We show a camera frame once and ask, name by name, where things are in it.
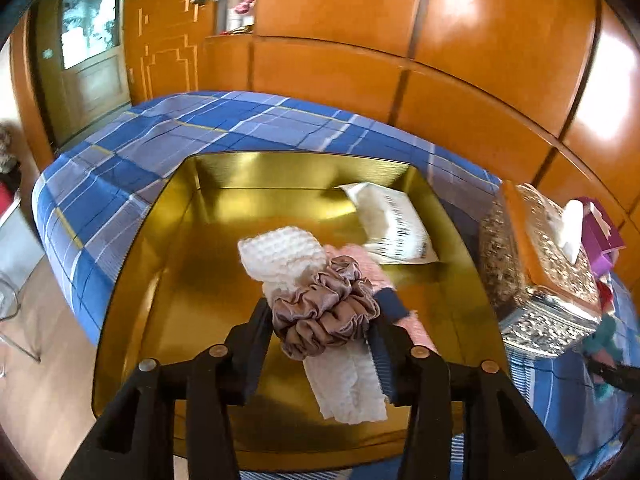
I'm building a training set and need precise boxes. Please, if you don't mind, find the white waffle cloth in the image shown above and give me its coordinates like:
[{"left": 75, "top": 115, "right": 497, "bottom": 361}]
[{"left": 238, "top": 226, "right": 387, "bottom": 425}]

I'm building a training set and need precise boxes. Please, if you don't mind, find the mauve satin scrunchie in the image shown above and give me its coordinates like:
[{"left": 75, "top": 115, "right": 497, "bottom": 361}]
[{"left": 271, "top": 255, "right": 381, "bottom": 361}]

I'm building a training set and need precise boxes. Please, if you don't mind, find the white printed packet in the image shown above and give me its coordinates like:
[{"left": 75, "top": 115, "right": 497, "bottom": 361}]
[{"left": 340, "top": 182, "right": 439, "bottom": 266}]

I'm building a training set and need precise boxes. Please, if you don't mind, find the fluffy blue cloth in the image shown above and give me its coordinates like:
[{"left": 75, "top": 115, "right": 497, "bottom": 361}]
[{"left": 582, "top": 314, "right": 623, "bottom": 401}]

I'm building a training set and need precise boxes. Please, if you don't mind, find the red knitted cloth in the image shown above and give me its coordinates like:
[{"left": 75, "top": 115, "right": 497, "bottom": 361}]
[{"left": 597, "top": 281, "right": 615, "bottom": 313}]

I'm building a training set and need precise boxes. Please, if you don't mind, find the blue plaid tablecloth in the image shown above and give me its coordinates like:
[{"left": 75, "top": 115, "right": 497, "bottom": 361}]
[{"left": 32, "top": 91, "right": 634, "bottom": 479}]

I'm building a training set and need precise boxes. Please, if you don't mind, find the gold tray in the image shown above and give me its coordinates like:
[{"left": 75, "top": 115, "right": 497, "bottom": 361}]
[{"left": 91, "top": 150, "right": 511, "bottom": 473}]

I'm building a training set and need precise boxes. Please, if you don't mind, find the ornate silver tissue box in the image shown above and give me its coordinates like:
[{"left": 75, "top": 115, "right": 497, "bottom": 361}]
[{"left": 478, "top": 180, "right": 602, "bottom": 359}]

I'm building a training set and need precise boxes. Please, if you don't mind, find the purple carton box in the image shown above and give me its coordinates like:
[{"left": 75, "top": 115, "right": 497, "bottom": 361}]
[{"left": 578, "top": 196, "right": 626, "bottom": 278}]

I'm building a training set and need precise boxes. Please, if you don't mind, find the white tissue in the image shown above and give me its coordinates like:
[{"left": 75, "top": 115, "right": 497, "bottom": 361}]
[{"left": 556, "top": 200, "right": 584, "bottom": 264}]

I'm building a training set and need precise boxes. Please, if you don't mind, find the red bag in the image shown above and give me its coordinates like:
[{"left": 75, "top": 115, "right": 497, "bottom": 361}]
[{"left": 0, "top": 182, "right": 15, "bottom": 216}]

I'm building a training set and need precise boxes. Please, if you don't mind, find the glass panel door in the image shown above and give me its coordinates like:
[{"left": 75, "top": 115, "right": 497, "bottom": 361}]
[{"left": 29, "top": 0, "right": 130, "bottom": 148}]

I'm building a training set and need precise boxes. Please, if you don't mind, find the metal frame side table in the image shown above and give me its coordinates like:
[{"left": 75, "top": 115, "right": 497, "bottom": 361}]
[{"left": 1, "top": 198, "right": 43, "bottom": 364}]

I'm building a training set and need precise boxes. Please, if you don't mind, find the wooden wall cabinet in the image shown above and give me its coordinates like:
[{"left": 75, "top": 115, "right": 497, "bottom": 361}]
[{"left": 124, "top": 0, "right": 639, "bottom": 242}]

